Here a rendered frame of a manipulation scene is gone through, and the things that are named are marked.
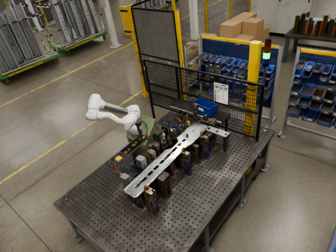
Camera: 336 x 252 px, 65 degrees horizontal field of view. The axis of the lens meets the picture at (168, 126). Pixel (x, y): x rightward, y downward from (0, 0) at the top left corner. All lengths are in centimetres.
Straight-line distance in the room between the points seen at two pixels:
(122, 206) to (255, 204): 181
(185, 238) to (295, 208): 175
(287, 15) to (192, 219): 744
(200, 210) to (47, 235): 219
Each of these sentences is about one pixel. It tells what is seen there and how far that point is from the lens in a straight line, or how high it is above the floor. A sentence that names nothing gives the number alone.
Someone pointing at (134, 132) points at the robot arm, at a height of 100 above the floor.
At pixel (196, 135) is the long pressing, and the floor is 100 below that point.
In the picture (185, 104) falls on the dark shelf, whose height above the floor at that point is 103.
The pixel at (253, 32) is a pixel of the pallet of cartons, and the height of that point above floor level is 82.
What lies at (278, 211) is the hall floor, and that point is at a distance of 388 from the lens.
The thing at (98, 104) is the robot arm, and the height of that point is 155.
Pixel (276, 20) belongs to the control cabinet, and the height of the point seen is 47.
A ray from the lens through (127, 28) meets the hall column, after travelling 1059.
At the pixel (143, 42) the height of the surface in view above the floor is 132.
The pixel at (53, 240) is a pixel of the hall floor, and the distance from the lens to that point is 407.
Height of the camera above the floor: 309
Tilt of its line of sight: 36 degrees down
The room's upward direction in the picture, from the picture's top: 8 degrees counter-clockwise
